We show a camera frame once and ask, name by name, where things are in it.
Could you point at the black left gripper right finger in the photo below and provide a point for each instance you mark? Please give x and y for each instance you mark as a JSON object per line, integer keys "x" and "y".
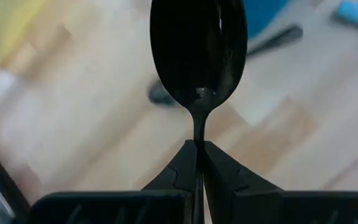
{"x": 244, "y": 202}

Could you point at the blue plastic bin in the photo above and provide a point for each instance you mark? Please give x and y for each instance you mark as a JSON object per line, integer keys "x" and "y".
{"x": 263, "y": 15}

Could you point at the yellow plastic bin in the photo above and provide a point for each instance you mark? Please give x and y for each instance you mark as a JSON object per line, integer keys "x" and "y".
{"x": 5, "y": 28}

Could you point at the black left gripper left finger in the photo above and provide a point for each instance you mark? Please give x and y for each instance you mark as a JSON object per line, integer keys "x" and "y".
{"x": 166, "y": 202}

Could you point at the black spoon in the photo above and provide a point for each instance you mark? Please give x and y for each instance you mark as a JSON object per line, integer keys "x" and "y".
{"x": 278, "y": 39}
{"x": 197, "y": 56}

